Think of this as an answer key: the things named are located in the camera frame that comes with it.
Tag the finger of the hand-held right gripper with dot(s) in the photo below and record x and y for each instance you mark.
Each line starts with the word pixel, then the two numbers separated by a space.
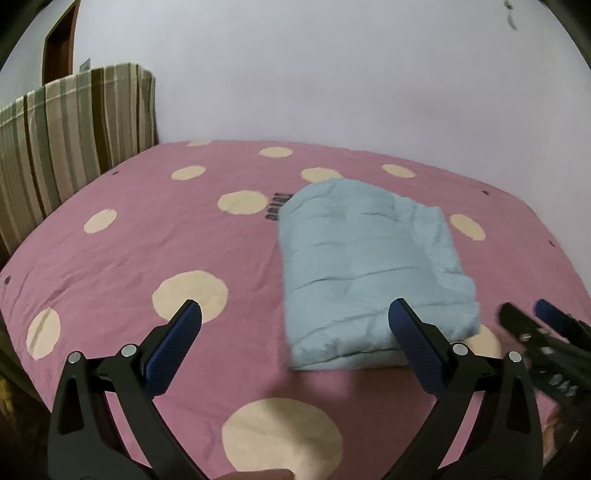
pixel 519 325
pixel 554 314

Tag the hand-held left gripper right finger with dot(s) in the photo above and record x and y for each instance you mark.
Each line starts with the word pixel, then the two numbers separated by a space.
pixel 418 346

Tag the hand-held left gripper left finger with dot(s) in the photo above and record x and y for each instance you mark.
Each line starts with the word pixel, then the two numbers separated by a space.
pixel 173 346

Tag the light blue puffer jacket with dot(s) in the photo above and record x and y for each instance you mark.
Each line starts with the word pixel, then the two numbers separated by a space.
pixel 360 258

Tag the person's right hand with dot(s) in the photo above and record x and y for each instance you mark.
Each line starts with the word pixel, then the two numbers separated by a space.
pixel 559 434

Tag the pink dotted bed sheet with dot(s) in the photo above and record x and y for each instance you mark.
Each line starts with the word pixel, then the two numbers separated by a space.
pixel 138 240

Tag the striped padded headboard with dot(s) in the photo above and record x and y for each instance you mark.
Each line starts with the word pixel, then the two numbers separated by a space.
pixel 69 138

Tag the brown wooden door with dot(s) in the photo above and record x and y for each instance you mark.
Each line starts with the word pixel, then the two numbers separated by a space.
pixel 60 50

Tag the grey wall switch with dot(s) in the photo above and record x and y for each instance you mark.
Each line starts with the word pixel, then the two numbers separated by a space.
pixel 84 65

